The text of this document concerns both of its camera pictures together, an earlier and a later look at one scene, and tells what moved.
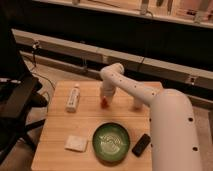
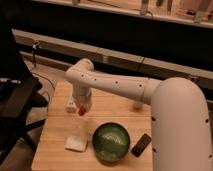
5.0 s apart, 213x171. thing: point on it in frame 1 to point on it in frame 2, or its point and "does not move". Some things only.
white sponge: x=76 y=143 does not move
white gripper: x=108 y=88 to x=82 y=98
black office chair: x=17 y=96 does not move
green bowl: x=111 y=142 does not move
